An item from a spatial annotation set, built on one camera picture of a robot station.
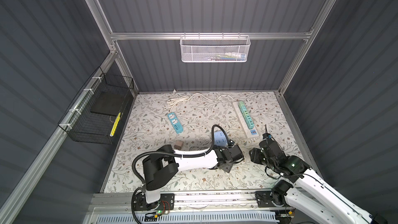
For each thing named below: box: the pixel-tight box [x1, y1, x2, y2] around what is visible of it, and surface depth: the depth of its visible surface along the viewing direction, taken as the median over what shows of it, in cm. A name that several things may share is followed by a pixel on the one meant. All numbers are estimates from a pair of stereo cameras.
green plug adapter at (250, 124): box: [246, 120, 255, 130], surface depth 97 cm
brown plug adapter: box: [174, 140, 183, 151], surface depth 93 cm
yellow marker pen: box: [109, 112, 122, 137], surface depth 71 cm
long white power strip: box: [232, 101, 260, 139], surface depth 101 cm
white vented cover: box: [95, 211, 279, 224], surface depth 72 cm
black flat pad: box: [90, 91, 128, 117], surface depth 78 cm
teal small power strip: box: [167, 112, 184, 135], surface depth 101 cm
